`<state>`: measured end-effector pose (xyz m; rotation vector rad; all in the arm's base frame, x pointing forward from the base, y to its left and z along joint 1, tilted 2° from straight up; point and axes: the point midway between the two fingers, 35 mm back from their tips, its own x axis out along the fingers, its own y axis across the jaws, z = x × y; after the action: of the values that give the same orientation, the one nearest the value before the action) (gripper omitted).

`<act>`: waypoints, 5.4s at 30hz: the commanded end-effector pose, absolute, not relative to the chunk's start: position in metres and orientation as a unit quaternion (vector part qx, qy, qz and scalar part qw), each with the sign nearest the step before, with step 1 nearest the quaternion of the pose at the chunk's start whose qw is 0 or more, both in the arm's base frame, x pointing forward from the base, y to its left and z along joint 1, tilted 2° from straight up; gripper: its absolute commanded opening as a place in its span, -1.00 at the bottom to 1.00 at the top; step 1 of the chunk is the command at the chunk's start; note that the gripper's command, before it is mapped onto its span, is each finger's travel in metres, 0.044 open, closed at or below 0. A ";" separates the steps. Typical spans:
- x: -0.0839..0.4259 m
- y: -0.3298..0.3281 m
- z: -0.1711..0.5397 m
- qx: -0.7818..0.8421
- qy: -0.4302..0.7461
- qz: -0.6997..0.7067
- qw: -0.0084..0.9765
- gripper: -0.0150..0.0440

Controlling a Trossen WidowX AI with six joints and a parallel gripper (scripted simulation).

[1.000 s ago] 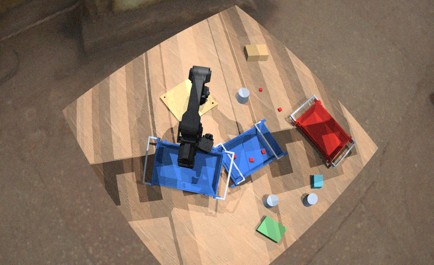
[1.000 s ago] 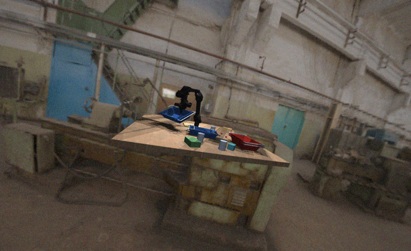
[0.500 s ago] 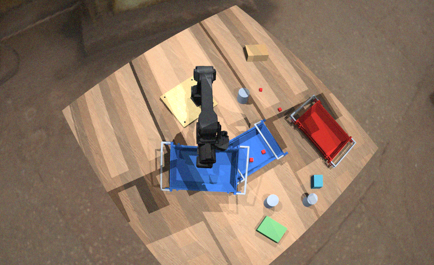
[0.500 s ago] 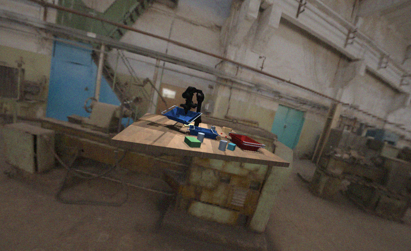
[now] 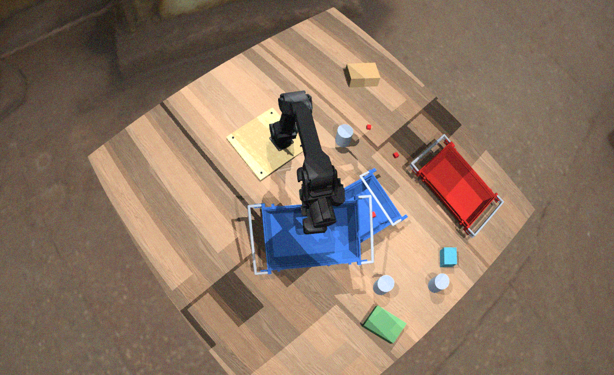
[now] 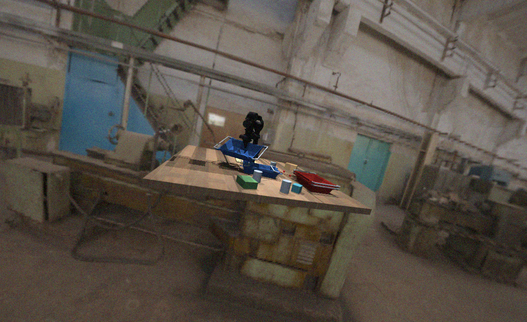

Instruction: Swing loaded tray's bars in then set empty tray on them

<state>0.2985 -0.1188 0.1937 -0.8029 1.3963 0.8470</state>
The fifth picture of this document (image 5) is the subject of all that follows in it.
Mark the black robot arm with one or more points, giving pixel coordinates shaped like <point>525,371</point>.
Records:
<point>321,186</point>

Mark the light blue cube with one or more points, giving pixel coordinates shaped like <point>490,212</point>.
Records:
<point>448,257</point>

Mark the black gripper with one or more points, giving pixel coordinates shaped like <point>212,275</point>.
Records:
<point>308,226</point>

